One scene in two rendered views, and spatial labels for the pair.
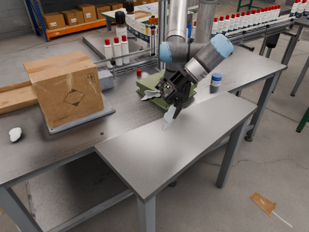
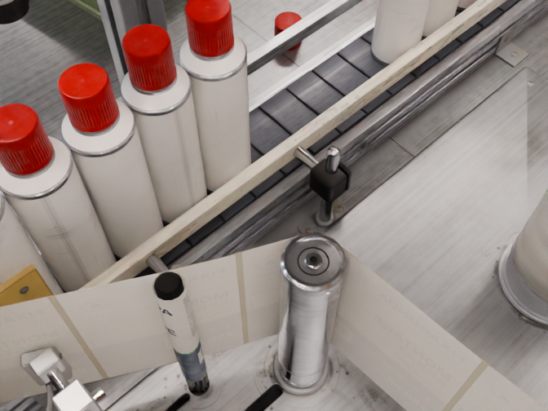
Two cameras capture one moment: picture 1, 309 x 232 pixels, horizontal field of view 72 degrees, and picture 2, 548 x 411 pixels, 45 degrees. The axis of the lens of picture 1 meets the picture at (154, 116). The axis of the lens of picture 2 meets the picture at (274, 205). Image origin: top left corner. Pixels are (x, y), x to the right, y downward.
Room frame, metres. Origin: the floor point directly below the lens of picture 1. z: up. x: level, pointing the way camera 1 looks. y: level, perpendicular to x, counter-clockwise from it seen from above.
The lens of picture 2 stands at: (2.04, -0.01, 1.40)
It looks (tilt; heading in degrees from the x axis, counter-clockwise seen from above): 57 degrees down; 170
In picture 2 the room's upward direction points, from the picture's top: straight up
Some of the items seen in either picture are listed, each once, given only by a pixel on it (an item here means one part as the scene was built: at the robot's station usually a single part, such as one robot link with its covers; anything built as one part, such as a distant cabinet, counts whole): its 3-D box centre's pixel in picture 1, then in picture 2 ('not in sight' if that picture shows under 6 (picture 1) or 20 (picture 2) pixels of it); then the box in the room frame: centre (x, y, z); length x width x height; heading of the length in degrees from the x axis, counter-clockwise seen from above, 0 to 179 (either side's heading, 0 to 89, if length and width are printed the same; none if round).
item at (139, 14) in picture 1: (137, 14); not in sight; (3.22, 0.24, 0.82); 0.34 x 0.24 x 0.03; 138
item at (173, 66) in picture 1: (176, 55); not in sight; (1.21, -0.13, 1.08); 0.13 x 0.12 x 0.14; 83
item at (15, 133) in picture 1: (14, 134); not in sight; (0.78, 0.70, 0.85); 0.08 x 0.07 x 0.04; 167
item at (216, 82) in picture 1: (216, 79); not in sight; (1.30, -0.42, 0.87); 0.07 x 0.07 x 0.07
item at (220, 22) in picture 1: (220, 28); not in sight; (2.06, -0.61, 0.98); 0.05 x 0.05 x 0.20
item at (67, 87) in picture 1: (66, 87); not in sight; (1.00, 0.48, 0.99); 0.30 x 0.24 x 0.27; 124
